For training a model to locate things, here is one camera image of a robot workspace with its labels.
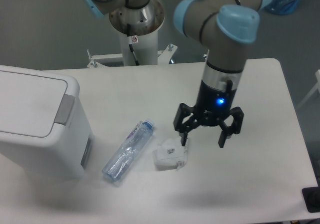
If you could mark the white push-lid trash can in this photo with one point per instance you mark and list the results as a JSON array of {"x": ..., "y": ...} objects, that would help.
[{"x": 43, "y": 126}]

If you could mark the black device at table edge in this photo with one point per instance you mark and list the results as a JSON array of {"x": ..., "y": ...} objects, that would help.
[{"x": 311, "y": 196}]

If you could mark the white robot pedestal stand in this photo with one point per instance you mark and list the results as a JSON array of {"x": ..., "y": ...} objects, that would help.
[{"x": 140, "y": 42}]

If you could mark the clear plastic water bottle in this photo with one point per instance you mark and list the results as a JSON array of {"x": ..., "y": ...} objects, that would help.
[{"x": 128, "y": 151}]

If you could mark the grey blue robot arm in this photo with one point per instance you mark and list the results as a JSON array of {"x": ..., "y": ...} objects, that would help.
[{"x": 226, "y": 28}]

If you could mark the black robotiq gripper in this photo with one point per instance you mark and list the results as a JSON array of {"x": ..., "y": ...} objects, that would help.
[{"x": 211, "y": 109}]

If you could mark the white face mask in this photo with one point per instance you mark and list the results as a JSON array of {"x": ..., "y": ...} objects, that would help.
[{"x": 170, "y": 155}]

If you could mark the white frame at right edge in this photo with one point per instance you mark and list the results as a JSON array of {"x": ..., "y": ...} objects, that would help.
[{"x": 313, "y": 90}]

